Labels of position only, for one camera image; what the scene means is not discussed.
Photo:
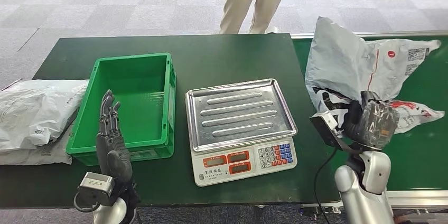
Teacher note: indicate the dark green table board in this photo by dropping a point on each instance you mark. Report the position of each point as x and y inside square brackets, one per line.
[227, 54]

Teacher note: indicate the white crumpled plastic parcel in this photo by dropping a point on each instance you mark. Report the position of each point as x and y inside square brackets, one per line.
[31, 110]

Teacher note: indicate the person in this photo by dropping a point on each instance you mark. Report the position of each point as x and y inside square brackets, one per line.
[241, 2]

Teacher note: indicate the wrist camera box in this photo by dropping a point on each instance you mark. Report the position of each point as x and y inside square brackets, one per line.
[325, 126]
[95, 184]

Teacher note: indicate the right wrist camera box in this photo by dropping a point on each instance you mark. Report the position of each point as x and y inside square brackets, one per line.
[325, 126]

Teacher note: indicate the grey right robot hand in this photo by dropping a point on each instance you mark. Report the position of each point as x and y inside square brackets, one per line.
[374, 121]

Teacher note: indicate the green plastic crate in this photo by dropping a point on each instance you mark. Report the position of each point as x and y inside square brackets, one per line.
[136, 103]

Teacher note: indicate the flat pale plastic parcel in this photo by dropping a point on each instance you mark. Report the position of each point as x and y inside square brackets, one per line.
[42, 156]

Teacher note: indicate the white electronic weighing scale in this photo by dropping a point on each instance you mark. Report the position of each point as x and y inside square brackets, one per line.
[241, 114]

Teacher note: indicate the aluminium conveyor side rail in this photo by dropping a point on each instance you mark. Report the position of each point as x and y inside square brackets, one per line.
[402, 34]
[420, 198]

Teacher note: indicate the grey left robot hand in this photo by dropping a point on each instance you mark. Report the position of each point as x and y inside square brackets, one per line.
[112, 145]

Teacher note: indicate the green conveyor belt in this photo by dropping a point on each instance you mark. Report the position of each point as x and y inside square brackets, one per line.
[420, 159]

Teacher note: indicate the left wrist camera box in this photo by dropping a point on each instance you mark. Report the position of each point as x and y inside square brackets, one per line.
[95, 184]

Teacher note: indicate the white parcel with black print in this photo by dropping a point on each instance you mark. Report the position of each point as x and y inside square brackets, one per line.
[339, 61]

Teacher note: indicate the white conveyor roller end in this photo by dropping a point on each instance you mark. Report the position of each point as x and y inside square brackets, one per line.
[273, 30]

